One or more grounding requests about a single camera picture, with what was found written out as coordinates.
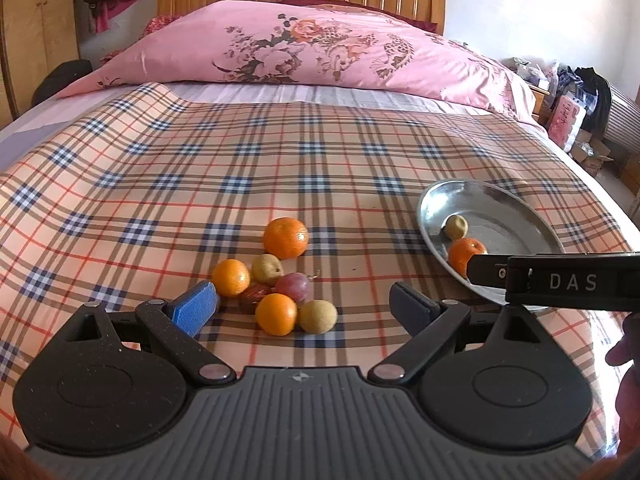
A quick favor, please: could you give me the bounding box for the small yellow-green round fruit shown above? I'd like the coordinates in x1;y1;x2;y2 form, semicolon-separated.
443;214;470;241
299;299;338;334
251;253;285;286

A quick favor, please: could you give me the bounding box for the plaid bed cover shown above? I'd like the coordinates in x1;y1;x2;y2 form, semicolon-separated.
0;82;640;461

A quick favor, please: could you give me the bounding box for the pink floral quilt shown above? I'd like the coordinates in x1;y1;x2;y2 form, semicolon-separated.
55;0;538;123

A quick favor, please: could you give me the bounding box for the person's right hand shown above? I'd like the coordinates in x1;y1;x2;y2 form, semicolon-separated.
605;310;640;457

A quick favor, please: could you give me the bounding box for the large mandarin orange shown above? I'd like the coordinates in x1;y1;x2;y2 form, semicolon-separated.
263;216;310;260

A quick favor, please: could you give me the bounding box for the plastic bags pile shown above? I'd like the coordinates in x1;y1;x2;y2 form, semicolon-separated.
509;57;562;92

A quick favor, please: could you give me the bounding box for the red date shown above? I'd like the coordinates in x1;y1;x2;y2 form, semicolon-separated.
237;283;273;314

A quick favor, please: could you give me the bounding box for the wooden nightstand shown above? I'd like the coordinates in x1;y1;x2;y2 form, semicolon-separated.
529;85;552;122

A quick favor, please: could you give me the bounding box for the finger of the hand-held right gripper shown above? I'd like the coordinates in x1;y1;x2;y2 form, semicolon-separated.
466;253;509;306

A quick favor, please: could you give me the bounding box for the red patterned cloth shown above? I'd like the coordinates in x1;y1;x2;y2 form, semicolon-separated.
100;15;182;64

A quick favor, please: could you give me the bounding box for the silver metal plate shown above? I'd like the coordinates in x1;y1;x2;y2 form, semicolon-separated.
417;180;566;313

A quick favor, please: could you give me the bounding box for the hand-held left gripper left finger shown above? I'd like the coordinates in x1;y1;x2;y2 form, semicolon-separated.
62;280;237;387

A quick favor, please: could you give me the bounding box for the cardboard box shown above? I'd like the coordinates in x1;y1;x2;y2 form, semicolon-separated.
570;129;617;177

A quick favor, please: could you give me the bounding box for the black bag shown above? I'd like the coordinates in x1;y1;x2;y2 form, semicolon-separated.
32;59;94;107

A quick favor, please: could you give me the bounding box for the pink package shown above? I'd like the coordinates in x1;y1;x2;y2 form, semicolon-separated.
547;92;587;152

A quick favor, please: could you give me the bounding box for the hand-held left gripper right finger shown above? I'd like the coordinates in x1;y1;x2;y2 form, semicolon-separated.
367;281;546;386

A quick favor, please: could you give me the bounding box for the wooden wardrobe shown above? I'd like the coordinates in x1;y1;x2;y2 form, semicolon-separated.
0;0;82;131

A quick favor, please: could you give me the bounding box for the grey striped bed sheet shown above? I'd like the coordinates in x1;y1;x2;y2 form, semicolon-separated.
0;80;548;161

